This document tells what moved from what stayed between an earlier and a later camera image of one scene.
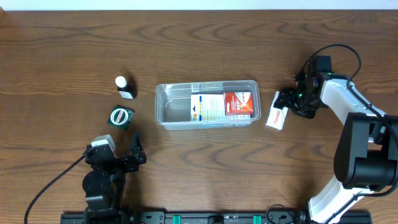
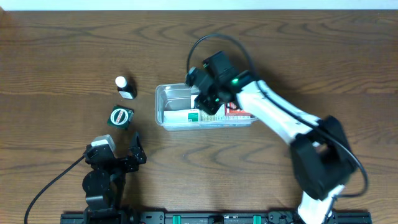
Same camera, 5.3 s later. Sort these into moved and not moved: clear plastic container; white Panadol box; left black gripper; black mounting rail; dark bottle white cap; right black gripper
Moved: white Panadol box; right black gripper
Not moved: clear plastic container; dark bottle white cap; black mounting rail; left black gripper
